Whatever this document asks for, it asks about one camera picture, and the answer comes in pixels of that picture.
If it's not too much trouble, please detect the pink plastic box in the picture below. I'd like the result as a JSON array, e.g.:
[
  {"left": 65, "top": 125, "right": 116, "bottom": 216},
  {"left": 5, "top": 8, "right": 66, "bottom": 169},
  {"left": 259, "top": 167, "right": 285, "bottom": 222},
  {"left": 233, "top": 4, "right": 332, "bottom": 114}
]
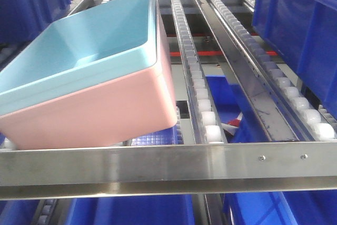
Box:
[{"left": 1, "top": 14, "right": 177, "bottom": 150}]

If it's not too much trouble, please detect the light blue plastic box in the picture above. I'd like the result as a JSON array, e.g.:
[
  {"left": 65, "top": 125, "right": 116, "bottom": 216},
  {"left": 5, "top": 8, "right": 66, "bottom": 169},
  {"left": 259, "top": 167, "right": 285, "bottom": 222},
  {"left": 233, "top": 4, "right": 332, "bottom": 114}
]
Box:
[{"left": 1, "top": 0, "right": 157, "bottom": 115}]

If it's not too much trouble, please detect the stainless steel shelf rack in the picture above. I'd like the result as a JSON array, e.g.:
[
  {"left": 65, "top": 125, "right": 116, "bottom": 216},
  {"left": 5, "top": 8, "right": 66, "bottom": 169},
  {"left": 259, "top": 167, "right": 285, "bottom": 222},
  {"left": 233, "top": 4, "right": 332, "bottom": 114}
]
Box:
[{"left": 1, "top": 0, "right": 336, "bottom": 200}]

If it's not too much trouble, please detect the blue bin right on shelf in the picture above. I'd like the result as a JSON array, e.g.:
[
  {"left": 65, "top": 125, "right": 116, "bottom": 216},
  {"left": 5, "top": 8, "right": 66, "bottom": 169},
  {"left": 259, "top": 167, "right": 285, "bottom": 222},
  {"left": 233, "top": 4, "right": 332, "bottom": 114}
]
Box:
[{"left": 252, "top": 0, "right": 336, "bottom": 117}]

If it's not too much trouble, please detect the blue bin on shelf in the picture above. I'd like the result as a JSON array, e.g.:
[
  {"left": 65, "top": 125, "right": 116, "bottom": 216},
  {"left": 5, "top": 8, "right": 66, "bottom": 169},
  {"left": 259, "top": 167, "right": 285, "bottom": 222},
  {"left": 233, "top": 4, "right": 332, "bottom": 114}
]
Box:
[
  {"left": 252, "top": 0, "right": 336, "bottom": 117},
  {"left": 1, "top": 0, "right": 71, "bottom": 43}
]

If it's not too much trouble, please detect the blue bin left on shelf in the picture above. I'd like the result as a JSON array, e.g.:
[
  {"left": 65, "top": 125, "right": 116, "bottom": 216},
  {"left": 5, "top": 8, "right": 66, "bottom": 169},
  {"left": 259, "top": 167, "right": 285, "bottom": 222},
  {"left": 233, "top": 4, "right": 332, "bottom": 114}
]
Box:
[{"left": 1, "top": 0, "right": 71, "bottom": 43}]

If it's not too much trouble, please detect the white roller track middle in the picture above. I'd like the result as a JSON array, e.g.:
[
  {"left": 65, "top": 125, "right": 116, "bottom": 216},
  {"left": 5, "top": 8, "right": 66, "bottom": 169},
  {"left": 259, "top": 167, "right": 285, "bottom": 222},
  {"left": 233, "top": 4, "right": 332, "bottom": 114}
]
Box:
[{"left": 171, "top": 0, "right": 227, "bottom": 144}]

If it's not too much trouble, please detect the white roller track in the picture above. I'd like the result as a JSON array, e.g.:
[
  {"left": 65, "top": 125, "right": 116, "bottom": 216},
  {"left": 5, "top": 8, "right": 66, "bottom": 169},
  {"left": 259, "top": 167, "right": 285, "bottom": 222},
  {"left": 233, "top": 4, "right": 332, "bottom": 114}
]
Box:
[
  {"left": 171, "top": 0, "right": 227, "bottom": 144},
  {"left": 210, "top": 0, "right": 336, "bottom": 141}
]

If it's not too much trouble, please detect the blue bin lower left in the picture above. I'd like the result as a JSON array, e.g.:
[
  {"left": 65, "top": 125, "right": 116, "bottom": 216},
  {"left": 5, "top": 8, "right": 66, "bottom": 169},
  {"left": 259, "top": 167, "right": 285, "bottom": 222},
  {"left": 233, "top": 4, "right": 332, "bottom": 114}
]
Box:
[{"left": 0, "top": 127, "right": 195, "bottom": 225}]

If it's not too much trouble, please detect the white roller track right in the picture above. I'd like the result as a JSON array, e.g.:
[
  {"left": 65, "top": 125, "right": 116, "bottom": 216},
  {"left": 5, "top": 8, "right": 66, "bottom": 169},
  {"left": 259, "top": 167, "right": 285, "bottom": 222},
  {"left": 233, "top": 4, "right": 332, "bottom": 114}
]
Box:
[{"left": 210, "top": 0, "right": 336, "bottom": 141}]

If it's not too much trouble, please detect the blue bin lower right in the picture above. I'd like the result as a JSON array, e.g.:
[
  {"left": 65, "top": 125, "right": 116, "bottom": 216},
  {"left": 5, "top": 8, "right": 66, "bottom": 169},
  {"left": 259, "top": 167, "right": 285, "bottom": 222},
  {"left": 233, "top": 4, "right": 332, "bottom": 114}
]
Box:
[{"left": 206, "top": 75, "right": 336, "bottom": 224}]

